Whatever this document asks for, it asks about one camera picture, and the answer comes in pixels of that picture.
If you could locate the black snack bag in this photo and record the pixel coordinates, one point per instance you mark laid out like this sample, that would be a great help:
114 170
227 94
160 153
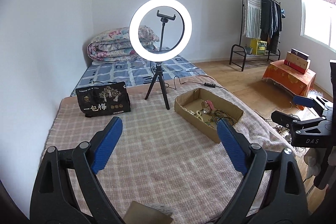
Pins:
103 100

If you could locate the pink plaid blanket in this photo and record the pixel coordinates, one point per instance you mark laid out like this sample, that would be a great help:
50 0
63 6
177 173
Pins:
161 157

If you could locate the orange cloth covered table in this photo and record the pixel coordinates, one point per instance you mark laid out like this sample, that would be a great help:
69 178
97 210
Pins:
296 83

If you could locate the brown cardboard box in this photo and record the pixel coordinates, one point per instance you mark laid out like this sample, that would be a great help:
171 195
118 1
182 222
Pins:
189 106

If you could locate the black clothes rack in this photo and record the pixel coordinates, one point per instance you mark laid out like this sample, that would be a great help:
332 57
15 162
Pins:
238 56

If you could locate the power strip with cables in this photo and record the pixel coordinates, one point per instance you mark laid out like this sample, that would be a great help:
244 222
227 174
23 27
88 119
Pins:
282 130

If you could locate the black phone holder gooseneck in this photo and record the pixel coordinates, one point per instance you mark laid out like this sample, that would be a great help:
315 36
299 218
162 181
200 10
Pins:
164 20

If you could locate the folded floral quilt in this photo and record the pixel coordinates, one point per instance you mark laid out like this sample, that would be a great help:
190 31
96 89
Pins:
114 45

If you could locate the stacked boxes on table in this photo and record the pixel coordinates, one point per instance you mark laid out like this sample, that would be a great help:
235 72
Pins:
296 62

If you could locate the yellow green box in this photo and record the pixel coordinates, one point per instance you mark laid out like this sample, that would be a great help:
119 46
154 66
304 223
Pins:
258 47

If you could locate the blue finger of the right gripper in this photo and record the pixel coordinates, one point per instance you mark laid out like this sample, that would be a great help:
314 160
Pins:
282 119
304 101

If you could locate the striped white towel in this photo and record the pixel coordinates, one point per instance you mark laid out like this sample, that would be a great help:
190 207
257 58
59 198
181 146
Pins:
252 19

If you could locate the dark hanging clothes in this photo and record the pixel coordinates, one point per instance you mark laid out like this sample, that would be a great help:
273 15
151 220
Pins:
271 24

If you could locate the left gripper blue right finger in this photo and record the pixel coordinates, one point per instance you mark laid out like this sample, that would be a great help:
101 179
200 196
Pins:
284 200

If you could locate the blue patterned bed sheet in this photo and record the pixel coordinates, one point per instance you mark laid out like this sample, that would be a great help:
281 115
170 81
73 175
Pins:
136 72

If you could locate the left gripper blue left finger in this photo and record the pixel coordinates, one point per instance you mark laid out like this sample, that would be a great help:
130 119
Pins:
53 199

